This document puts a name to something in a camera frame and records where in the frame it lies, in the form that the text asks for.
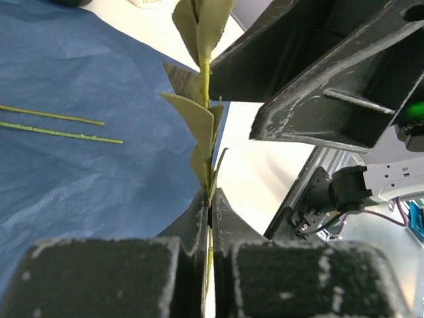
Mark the brown dried rose stem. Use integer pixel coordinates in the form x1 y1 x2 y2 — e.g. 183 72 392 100
1 122 125 144

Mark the large pink rose stem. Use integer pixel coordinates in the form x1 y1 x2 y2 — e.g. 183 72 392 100
158 0 237 299

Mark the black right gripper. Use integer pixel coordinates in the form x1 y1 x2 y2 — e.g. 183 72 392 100
250 1 423 153

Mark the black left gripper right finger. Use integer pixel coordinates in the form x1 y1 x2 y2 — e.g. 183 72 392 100
211 189 411 317

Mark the cream printed ribbon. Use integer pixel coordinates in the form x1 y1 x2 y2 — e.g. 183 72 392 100
129 0 165 9

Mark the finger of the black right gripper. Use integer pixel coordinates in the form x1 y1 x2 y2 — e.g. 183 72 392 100
208 0 411 102

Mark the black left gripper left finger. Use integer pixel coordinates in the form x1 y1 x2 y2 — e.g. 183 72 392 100
1 190 209 317

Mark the black cone vase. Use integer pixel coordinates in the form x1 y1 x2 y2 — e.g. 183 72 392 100
50 0 92 7

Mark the small peach flower stem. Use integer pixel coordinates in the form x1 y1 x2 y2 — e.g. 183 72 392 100
0 105 105 126

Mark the blue wrapping paper sheet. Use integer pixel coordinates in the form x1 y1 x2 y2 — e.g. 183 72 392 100
0 0 231 292

